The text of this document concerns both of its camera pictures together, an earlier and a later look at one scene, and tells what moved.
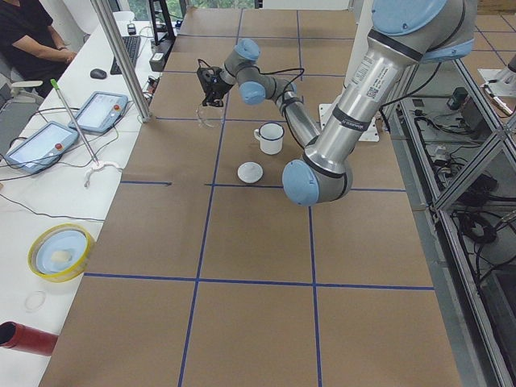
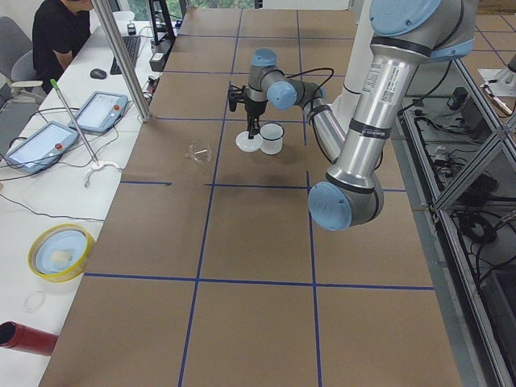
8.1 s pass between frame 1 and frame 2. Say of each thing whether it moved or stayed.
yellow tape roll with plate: stayed
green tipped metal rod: stayed
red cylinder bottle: stayed
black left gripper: moved
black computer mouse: stayed
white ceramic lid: moved
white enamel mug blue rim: stayed
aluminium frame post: stayed
